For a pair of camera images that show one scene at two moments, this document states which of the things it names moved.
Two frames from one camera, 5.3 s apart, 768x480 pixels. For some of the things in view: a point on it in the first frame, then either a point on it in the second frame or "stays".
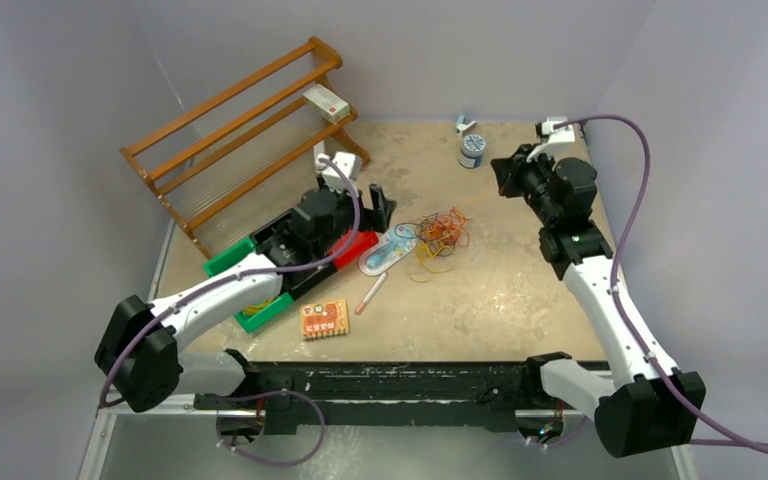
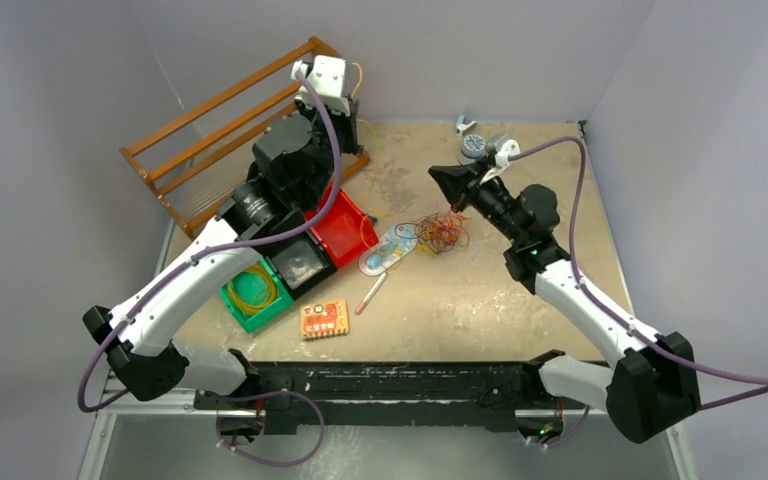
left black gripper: [381, 208] -> [349, 125]
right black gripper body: [532, 180] -> [489, 200]
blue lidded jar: [472, 151] stays
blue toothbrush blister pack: [400, 240] stays
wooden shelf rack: [194, 159] stays
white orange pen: [372, 293] stays
